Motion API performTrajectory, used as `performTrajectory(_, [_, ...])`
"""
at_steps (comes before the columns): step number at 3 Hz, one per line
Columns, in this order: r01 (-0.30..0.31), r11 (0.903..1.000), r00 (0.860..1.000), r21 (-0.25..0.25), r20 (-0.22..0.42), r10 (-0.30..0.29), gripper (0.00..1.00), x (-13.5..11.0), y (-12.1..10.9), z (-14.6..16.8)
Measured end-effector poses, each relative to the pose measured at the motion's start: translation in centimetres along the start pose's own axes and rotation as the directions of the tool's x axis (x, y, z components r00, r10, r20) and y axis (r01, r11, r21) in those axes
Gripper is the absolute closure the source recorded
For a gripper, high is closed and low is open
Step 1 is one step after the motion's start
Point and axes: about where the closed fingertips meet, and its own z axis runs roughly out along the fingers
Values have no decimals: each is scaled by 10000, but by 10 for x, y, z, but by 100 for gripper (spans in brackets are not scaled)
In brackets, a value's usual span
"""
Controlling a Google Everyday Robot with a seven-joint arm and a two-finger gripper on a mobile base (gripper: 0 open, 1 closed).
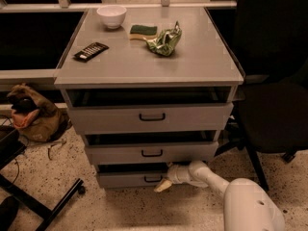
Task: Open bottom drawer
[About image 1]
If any black office chair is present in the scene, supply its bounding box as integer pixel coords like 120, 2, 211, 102
217, 0, 308, 190

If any white bowl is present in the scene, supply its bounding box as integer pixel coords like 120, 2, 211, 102
96, 5, 127, 29

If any grey drawer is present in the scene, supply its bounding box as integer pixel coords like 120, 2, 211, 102
85, 141, 218, 165
68, 103, 233, 135
96, 170, 167, 189

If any grey bottom drawer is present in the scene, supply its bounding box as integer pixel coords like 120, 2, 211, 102
96, 170, 167, 189

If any crumpled green chip bag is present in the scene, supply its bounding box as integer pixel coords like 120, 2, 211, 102
145, 21, 182, 57

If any grey drawer cabinet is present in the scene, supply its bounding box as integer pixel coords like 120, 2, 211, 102
55, 7, 244, 175

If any black remote control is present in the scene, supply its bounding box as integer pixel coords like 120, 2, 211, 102
74, 42, 109, 63

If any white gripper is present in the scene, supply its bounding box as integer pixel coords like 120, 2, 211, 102
154, 165, 208, 193

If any thin cable on floor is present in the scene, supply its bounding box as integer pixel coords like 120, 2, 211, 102
27, 139, 67, 161

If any grey top drawer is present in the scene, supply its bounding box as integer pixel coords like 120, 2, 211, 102
68, 103, 233, 135

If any black rolling stand base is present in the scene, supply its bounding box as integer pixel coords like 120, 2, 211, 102
0, 125, 87, 231

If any green yellow sponge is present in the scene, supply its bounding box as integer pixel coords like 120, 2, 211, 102
129, 25, 157, 40

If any brown canvas bag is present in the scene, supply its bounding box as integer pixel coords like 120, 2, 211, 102
7, 84, 69, 142

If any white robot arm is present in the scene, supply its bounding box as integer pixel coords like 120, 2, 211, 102
154, 161, 285, 231

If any black shoe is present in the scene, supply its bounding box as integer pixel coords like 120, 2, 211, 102
0, 196, 19, 231

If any grey middle drawer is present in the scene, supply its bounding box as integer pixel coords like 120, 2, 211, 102
85, 141, 218, 165

